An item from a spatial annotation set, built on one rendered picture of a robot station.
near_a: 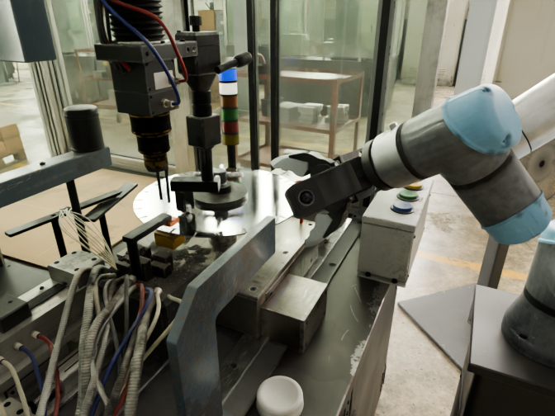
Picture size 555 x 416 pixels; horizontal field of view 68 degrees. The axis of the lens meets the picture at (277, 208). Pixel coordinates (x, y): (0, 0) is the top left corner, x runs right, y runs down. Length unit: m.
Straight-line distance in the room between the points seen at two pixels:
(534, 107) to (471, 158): 0.19
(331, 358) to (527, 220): 0.38
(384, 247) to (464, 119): 0.47
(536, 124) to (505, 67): 3.02
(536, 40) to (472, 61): 1.52
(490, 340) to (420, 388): 0.94
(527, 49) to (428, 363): 2.53
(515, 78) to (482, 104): 3.22
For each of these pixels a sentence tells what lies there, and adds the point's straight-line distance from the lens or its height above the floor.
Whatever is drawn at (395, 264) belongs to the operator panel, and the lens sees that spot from 0.90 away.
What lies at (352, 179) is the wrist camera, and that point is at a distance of 0.55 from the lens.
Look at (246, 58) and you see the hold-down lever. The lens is 0.69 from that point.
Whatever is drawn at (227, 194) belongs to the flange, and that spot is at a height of 0.96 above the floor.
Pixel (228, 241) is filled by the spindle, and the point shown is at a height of 0.86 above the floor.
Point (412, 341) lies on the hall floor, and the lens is 1.95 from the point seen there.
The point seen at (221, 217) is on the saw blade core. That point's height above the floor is 0.95.
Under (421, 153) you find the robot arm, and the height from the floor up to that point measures 1.13.
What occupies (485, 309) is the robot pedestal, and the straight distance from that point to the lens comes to 0.93.
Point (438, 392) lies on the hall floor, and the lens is 1.78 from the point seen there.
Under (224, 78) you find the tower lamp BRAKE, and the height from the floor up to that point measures 1.14.
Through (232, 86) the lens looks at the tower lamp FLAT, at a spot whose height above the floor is 1.12.
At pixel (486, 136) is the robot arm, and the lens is 0.46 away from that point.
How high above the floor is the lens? 1.28
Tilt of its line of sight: 25 degrees down
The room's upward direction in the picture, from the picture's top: straight up
